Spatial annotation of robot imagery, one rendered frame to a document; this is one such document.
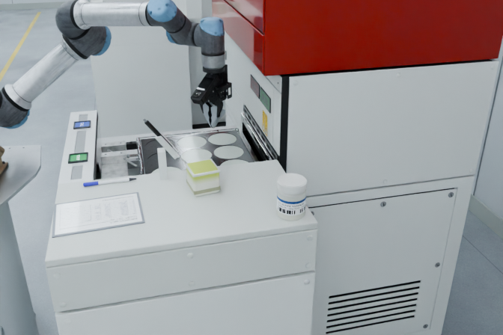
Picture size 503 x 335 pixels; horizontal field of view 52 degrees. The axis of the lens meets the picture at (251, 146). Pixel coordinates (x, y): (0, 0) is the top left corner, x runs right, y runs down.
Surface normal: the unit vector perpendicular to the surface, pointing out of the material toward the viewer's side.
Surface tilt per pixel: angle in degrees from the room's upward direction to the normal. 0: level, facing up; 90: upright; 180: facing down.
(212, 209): 0
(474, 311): 0
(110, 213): 0
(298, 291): 90
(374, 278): 90
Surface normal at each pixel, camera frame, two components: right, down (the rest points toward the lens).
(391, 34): 0.24, 0.42
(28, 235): 0.00, -0.90
